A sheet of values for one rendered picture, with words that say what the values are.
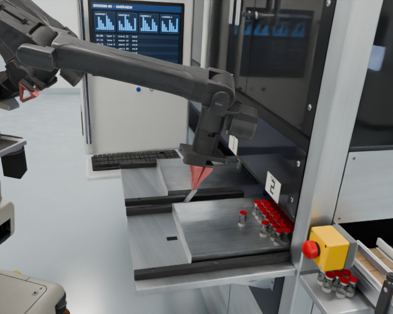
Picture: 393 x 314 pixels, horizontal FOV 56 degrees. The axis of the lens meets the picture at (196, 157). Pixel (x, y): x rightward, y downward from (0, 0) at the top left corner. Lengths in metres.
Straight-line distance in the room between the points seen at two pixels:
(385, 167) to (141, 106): 1.12
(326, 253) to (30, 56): 0.72
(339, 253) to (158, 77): 0.53
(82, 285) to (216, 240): 1.33
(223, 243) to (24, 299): 1.05
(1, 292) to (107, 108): 0.92
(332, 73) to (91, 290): 1.78
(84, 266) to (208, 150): 1.67
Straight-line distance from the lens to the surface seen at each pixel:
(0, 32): 0.81
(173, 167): 1.44
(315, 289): 0.96
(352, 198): 0.94
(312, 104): 0.87
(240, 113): 0.80
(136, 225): 1.10
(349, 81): 0.81
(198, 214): 1.15
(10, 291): 1.89
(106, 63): 0.77
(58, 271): 2.37
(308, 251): 0.86
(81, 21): 1.58
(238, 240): 1.05
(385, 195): 1.00
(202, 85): 0.75
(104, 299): 2.16
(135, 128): 1.75
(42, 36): 0.81
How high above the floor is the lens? 1.49
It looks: 23 degrees down
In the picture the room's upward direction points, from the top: 3 degrees clockwise
